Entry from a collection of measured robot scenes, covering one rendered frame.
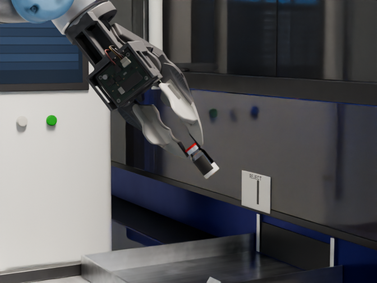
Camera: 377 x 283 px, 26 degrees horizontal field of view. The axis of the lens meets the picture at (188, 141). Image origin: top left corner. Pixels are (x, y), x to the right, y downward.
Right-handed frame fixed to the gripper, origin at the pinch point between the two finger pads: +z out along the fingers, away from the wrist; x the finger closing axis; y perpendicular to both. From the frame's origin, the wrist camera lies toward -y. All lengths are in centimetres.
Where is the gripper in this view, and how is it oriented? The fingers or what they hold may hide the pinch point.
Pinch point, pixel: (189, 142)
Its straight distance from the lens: 104.7
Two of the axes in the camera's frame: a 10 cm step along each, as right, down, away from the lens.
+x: 7.6, -6.0, -2.6
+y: -2.2, 1.4, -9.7
